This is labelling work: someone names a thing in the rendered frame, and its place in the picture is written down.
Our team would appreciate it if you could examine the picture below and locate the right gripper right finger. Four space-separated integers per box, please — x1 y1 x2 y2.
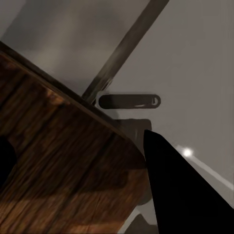
143 130 234 234

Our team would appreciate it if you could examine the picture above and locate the cutting board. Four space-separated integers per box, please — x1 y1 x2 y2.
0 50 149 234

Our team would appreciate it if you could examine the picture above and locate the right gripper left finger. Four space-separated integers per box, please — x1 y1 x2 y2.
0 135 16 188

